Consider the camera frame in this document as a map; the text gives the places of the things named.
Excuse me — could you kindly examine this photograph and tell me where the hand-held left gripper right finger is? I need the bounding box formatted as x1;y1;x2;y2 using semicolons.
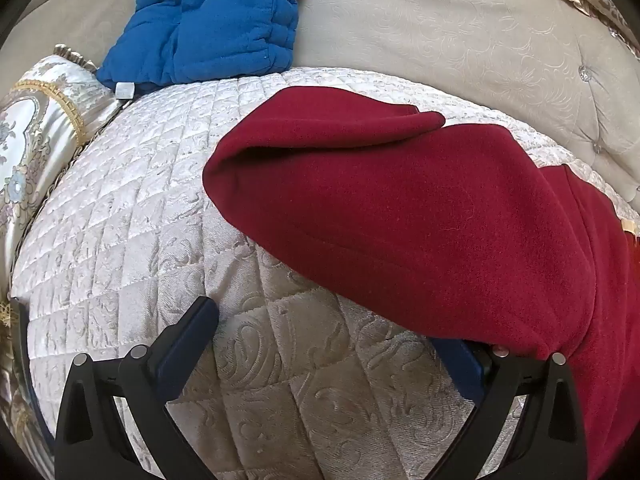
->
430;338;589;480

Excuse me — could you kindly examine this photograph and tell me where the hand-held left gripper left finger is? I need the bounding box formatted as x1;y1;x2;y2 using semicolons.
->
54;296;220;480

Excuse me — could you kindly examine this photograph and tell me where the dark red fleece garment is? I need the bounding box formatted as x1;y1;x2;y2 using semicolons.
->
202;86;640;480

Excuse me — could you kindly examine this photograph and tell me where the cream quilted bedspread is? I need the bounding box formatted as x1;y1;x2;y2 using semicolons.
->
10;66;640;480

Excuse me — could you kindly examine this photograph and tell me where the blue fleece cloth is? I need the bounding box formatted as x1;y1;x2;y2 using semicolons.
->
95;0;311;97

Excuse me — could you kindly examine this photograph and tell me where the beige tufted headboard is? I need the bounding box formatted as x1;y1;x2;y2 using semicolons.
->
0;0;640;201

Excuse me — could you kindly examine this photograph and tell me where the ornate pillow with gold cord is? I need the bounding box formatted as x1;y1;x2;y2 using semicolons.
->
0;44;132;461

